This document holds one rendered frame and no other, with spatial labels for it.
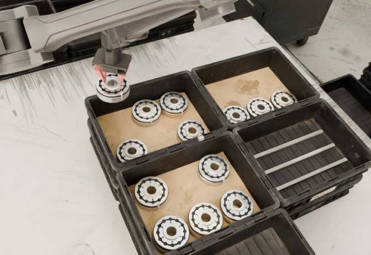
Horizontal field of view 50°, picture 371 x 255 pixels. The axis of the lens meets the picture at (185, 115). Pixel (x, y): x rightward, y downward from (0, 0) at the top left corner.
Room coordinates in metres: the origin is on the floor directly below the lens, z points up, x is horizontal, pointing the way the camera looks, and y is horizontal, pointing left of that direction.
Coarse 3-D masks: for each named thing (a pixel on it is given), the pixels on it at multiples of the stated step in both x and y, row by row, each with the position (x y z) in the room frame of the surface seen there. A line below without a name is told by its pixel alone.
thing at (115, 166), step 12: (180, 72) 1.04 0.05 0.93; (132, 84) 0.94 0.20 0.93; (144, 84) 0.95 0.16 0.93; (96, 96) 0.86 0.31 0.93; (204, 96) 0.95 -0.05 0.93; (96, 120) 0.76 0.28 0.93; (216, 132) 0.80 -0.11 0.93; (108, 144) 0.68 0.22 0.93; (180, 144) 0.72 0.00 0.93; (108, 156) 0.64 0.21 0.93; (144, 156) 0.66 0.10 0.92
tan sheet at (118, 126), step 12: (192, 108) 0.97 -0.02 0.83; (108, 120) 0.84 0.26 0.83; (120, 120) 0.85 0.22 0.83; (132, 120) 0.86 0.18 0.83; (168, 120) 0.89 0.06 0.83; (180, 120) 0.90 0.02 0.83; (108, 132) 0.79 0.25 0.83; (120, 132) 0.80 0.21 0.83; (132, 132) 0.81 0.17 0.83; (144, 132) 0.82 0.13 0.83; (156, 132) 0.83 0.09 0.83; (168, 132) 0.84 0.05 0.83; (156, 144) 0.78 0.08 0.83; (168, 144) 0.79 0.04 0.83
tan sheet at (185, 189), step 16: (160, 176) 0.66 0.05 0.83; (176, 176) 0.67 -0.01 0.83; (192, 176) 0.68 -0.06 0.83; (176, 192) 0.61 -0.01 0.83; (192, 192) 0.62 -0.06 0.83; (208, 192) 0.63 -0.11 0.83; (224, 192) 0.64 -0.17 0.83; (176, 208) 0.56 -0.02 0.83; (256, 208) 0.61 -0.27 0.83; (224, 224) 0.53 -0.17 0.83; (192, 240) 0.47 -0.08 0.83
